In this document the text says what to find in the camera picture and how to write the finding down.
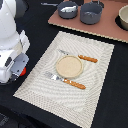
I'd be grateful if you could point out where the woven beige placemat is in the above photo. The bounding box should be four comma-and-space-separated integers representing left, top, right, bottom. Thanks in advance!
12, 31, 115, 128

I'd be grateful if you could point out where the knife with wooden handle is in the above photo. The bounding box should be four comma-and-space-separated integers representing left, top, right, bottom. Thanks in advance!
58, 49, 98, 63

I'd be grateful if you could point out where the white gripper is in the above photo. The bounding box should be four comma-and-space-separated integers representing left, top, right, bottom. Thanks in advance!
0, 31, 30, 83

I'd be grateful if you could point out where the round beige plate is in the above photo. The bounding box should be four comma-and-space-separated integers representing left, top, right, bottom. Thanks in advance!
56, 55, 83, 78

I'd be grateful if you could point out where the grey frying pan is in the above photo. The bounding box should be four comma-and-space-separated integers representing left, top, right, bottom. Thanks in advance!
40, 0, 79, 20

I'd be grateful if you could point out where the brown stove top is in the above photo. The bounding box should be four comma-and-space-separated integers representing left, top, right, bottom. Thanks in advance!
48, 0, 128, 43

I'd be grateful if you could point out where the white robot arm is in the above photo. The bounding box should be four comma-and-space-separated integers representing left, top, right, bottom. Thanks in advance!
0, 0, 30, 84

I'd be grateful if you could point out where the grey cooking pot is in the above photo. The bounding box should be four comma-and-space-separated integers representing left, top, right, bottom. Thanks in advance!
80, 2, 102, 25

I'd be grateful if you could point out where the fork with wooden handle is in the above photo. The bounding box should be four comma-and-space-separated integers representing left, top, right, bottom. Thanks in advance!
44, 72, 86, 89

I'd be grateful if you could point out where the beige bowl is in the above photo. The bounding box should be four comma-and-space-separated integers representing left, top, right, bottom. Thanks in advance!
119, 5, 128, 30

